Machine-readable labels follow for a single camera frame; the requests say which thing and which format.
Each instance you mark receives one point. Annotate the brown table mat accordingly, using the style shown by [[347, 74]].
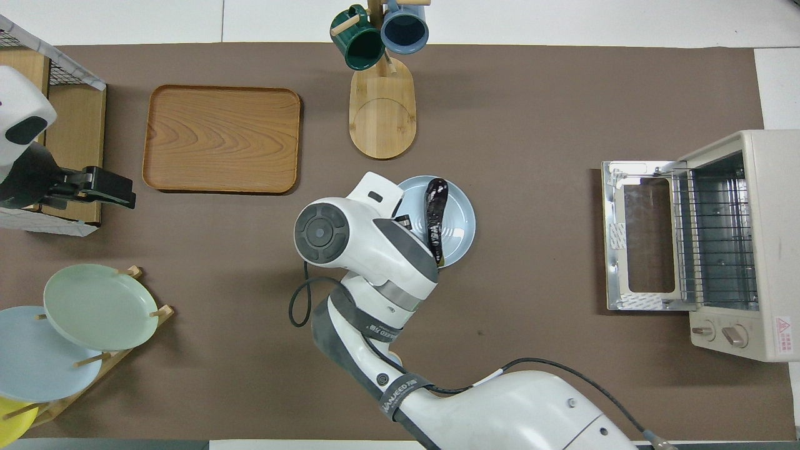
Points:
[[531, 94]]

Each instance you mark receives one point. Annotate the cream toaster oven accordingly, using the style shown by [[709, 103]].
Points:
[[775, 250]]

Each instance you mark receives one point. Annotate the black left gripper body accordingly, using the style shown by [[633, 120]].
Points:
[[109, 180]]

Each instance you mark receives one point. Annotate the rectangular wooden tray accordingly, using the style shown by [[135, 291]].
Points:
[[219, 140]]

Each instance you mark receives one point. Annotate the dark green mug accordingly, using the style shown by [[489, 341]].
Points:
[[359, 47]]

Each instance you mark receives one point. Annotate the light blue racked plate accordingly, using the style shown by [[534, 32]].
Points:
[[37, 365]]

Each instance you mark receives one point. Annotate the blue mug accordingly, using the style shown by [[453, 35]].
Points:
[[405, 28]]

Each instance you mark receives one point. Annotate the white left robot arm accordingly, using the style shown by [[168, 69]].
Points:
[[22, 112]]

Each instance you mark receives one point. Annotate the wooden shelf unit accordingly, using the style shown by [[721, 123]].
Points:
[[75, 125]]

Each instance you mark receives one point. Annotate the yellow racked plate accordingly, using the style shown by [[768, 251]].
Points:
[[12, 425]]

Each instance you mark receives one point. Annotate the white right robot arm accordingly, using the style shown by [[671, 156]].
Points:
[[375, 250]]

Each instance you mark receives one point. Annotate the larger round oven knob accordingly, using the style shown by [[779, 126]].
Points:
[[735, 336]]

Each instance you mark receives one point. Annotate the wooden plate rack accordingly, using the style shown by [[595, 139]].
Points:
[[115, 359]]

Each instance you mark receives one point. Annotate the wooden mug tree stand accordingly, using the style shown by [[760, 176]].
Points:
[[382, 119]]

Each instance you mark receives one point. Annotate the dark purple eggplant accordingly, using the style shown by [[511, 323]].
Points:
[[435, 212]]

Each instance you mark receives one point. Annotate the smaller round oven knob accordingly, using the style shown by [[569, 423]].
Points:
[[704, 330]]

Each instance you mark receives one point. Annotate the pale green racked plate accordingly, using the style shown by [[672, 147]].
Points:
[[100, 306]]

